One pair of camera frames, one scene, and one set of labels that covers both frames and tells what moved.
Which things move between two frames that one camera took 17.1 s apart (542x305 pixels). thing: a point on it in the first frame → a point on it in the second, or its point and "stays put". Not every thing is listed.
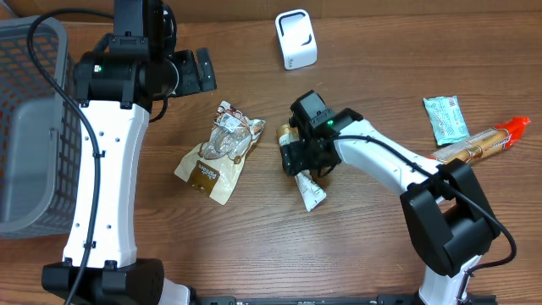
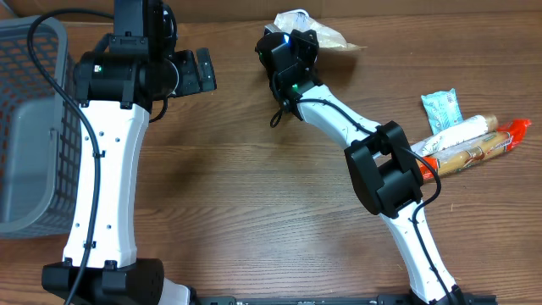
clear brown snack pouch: (212, 168) → (301, 21)
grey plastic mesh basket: (40, 133) stays put
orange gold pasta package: (495, 141) stays put
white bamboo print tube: (311, 192) → (456, 133)
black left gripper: (196, 82) stays put
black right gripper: (298, 160) → (312, 47)
